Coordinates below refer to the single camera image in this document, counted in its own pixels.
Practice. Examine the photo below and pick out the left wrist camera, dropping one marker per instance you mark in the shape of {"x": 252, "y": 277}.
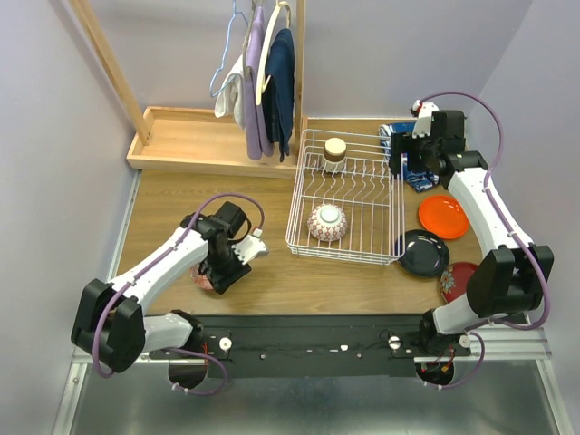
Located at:
{"x": 250, "y": 247}

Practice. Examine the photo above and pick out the purple hanging garment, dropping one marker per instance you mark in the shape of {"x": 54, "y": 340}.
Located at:
{"x": 258, "y": 144}

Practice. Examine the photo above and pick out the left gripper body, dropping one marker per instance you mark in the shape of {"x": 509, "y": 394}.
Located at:
{"x": 227, "y": 276}

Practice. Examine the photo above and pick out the wooden clothes rack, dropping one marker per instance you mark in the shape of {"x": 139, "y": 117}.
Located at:
{"x": 193, "y": 140}

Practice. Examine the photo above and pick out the red floral plate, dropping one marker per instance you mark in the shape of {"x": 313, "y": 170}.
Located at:
{"x": 454, "y": 279}

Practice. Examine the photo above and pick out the navy hanging garment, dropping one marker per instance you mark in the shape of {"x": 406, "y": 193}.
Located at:
{"x": 279, "y": 97}

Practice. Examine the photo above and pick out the grey hanger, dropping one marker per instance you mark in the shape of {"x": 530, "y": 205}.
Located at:
{"x": 254, "y": 5}

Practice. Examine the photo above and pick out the red white patterned bowl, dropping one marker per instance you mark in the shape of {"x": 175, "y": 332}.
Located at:
{"x": 327, "y": 223}

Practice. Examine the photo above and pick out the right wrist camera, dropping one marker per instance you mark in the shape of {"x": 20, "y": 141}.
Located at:
{"x": 422, "y": 111}

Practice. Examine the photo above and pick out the white wire dish rack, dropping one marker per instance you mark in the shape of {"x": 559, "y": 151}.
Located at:
{"x": 370, "y": 196}

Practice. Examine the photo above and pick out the white metal cup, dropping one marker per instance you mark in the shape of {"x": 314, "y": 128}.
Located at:
{"x": 334, "y": 155}

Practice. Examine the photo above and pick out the aluminium rail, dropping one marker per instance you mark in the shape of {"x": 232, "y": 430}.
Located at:
{"x": 503, "y": 343}

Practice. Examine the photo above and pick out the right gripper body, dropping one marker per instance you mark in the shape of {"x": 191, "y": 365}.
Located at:
{"x": 420, "y": 150}

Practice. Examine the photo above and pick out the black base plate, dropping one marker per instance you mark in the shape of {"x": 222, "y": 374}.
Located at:
{"x": 322, "y": 345}

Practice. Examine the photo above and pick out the light blue wire hanger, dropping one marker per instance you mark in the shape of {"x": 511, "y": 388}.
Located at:
{"x": 237, "y": 15}

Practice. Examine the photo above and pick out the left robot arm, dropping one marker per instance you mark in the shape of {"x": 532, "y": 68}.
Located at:
{"x": 112, "y": 324}

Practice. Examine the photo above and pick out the blue patterned bowl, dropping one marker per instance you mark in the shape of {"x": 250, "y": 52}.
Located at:
{"x": 201, "y": 281}

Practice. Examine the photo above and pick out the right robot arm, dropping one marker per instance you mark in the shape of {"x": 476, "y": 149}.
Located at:
{"x": 512, "y": 276}

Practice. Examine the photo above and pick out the white hanging garment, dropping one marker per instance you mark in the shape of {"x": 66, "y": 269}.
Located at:
{"x": 230, "y": 101}

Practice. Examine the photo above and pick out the blue patterned folded cloth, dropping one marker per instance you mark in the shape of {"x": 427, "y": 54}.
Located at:
{"x": 419, "y": 181}

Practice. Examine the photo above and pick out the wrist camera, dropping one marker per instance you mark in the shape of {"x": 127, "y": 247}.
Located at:
{"x": 250, "y": 247}
{"x": 422, "y": 111}

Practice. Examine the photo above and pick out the cream wooden hanger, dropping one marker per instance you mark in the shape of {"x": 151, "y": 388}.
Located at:
{"x": 262, "y": 80}

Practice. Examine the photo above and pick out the orange plate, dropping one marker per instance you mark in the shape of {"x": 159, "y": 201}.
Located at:
{"x": 443, "y": 216}

